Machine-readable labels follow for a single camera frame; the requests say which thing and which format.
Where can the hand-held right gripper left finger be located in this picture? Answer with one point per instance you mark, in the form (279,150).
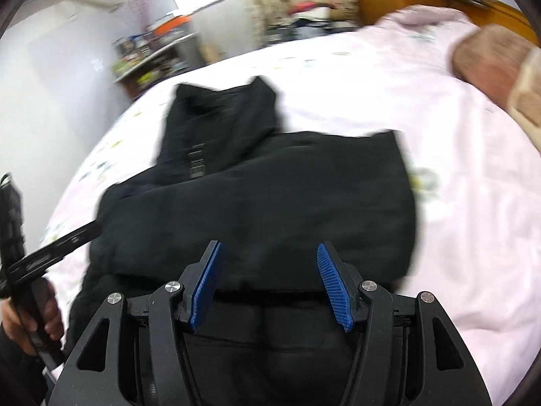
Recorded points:
(207,283)

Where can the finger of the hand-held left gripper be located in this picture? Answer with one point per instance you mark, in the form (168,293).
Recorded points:
(63,247)

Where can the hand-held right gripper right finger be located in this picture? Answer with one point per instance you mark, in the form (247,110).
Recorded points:
(334,287)

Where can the black padded jacket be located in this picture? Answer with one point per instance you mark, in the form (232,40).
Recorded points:
(253,186)

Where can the person's left forearm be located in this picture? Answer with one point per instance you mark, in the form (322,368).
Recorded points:
(17,372)

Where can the pile of clothes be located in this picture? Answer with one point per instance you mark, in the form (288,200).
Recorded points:
(312,17)

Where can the person's left hand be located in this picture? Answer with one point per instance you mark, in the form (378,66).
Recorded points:
(53,313)

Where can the pink floral bed cover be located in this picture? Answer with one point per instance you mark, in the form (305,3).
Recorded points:
(443,241)

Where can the cluttered wooden shelf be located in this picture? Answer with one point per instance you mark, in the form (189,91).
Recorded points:
(148,59)

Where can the orange lidded container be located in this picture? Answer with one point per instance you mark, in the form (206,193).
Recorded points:
(167,25)

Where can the white cabinet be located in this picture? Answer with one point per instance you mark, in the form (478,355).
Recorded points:
(228,29)

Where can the brown plush blanket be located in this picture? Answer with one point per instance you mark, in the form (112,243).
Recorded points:
(490,63)

